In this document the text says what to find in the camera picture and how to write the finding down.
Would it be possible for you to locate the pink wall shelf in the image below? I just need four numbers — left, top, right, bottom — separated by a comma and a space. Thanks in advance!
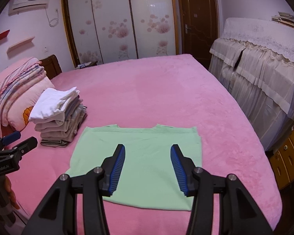
7, 36, 35, 54

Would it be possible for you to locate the dark wooden headboard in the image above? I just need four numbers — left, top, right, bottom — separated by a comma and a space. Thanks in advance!
41, 55, 62, 80

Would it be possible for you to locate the lace-covered piano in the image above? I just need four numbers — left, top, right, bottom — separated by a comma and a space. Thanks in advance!
209, 18, 294, 150

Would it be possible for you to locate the wooden drawer cabinet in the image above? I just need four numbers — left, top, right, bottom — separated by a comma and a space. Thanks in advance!
269, 126, 294, 190

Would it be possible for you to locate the white wall air conditioner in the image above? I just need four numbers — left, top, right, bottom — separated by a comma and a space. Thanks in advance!
8, 0, 49, 16

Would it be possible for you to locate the person's left hand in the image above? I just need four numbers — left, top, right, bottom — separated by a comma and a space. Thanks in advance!
0, 176, 20, 210

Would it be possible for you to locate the dark brown wooden door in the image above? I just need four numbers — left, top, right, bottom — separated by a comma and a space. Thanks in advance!
178, 0, 218, 69

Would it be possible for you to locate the stack of folded clothes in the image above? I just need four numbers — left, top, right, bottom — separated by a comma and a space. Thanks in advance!
29, 87, 87, 147

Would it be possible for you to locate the stack of books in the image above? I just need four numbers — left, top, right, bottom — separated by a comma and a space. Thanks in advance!
271, 12, 294, 28

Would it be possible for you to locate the folded pink quilts pile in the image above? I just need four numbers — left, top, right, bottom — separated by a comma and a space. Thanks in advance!
0, 57, 54, 137

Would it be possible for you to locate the light green t-shirt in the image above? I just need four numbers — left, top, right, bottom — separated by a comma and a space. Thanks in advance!
67, 125, 202, 211

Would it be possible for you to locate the floral sliding wardrobe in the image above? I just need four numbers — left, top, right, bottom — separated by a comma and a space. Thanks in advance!
61, 0, 178, 65

